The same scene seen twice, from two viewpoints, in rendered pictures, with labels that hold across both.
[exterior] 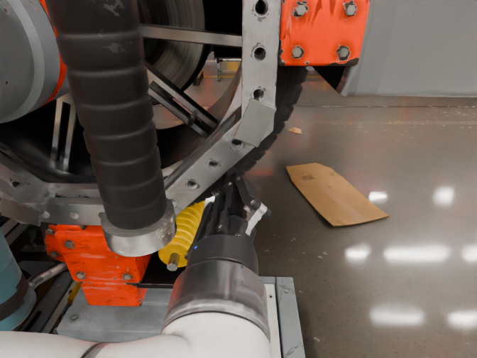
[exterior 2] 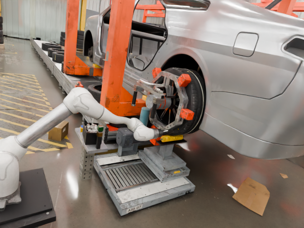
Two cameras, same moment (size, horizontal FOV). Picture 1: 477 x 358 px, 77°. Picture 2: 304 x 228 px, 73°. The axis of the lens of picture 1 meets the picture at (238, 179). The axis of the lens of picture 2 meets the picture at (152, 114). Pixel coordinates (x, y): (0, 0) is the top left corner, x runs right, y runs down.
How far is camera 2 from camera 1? 157 cm
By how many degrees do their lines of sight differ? 48
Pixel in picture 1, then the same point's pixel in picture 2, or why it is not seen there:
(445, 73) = (212, 132)
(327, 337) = (188, 202)
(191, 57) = not seen: hidden behind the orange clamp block
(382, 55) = (204, 124)
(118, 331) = (150, 154)
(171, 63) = not seen: hidden behind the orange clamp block
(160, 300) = (160, 156)
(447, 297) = not seen: outside the picture
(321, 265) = (211, 198)
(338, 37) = (184, 116)
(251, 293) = (156, 131)
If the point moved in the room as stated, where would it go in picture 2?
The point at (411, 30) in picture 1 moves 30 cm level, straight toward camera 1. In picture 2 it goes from (208, 122) to (173, 117)
